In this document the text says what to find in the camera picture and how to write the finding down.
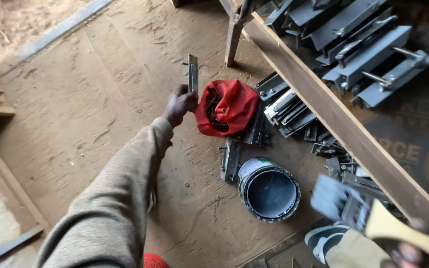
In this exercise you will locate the wooden work table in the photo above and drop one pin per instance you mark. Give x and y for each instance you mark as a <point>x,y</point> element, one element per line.
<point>333,111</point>

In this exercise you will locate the black and white sneaker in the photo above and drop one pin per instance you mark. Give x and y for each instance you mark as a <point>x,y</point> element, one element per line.
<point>322,240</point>

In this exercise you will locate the red plastic object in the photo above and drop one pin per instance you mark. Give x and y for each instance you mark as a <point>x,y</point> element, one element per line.
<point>155,261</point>

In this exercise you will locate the dark printed sheet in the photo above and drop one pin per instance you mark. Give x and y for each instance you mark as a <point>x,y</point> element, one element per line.
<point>415,141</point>

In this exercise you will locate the person's right hand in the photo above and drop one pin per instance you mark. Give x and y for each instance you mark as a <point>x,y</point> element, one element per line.
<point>419,247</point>

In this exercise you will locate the person's beige trouser leg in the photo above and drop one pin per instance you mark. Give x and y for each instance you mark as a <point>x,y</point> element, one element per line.
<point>352,253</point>

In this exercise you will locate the row of grey painted latches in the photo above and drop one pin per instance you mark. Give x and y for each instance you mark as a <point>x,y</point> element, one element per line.
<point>352,41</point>

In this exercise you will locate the person's left hand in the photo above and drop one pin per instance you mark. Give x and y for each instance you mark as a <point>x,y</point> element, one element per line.
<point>177,108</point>

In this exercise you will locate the person's left fingers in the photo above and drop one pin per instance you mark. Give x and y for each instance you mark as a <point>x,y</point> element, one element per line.
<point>191,100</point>

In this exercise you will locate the bare metal door latch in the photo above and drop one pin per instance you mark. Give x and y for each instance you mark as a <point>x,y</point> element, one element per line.
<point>230,160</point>

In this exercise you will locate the red cloth bag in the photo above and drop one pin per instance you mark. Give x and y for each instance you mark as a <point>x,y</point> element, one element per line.
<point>237,108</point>

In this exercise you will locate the heap of bare metal latches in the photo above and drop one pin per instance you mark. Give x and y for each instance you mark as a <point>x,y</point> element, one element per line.
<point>292,111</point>

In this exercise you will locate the grey metal door latch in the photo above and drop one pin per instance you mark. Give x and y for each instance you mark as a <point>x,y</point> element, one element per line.
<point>193,70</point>

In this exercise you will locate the grey paint can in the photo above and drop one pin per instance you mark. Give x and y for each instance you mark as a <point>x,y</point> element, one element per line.
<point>268,190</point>

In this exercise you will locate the bunch of dark metal bolts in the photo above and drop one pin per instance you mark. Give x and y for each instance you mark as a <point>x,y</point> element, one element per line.
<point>214,110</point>

